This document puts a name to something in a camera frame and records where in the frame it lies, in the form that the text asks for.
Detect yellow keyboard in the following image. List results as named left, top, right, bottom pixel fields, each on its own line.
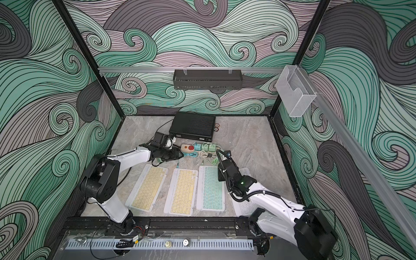
left=164, top=168, right=198, bottom=217
left=125, top=164, right=169, bottom=212

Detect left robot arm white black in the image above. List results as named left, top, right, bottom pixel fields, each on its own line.
left=79, top=132, right=184, bottom=236

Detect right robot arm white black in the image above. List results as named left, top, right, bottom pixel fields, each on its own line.
left=218, top=157, right=338, bottom=260

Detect green keyboard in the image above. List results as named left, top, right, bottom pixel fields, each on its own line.
left=196, top=166, right=225, bottom=212

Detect white keyboard far right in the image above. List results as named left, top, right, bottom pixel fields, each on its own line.
left=231, top=168, right=260, bottom=217

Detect wooden power strip green plugs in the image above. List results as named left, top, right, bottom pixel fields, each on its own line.
left=180, top=143, right=221, bottom=153

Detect black flat box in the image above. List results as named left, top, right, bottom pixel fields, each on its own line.
left=169, top=112, right=216, bottom=142

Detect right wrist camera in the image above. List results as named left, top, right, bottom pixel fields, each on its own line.
left=223, top=150, right=232, bottom=159

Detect black wall tray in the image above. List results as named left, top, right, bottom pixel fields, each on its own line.
left=173, top=69, right=243, bottom=91

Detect white slotted cable duct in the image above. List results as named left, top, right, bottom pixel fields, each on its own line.
left=65, top=238, right=254, bottom=251

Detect clear acrylic wall holder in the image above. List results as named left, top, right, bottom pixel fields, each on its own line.
left=275, top=65, right=316, bottom=118

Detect aluminium wall rail back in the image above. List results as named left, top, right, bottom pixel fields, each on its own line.
left=98, top=66, right=285, bottom=75

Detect aluminium wall rail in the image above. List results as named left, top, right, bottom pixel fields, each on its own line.
left=299, top=68, right=416, bottom=248
left=98, top=66, right=285, bottom=75

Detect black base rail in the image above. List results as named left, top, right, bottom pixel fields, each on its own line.
left=62, top=217, right=255, bottom=237

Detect aluminium wall rail right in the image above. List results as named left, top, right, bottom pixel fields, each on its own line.
left=299, top=68, right=416, bottom=248

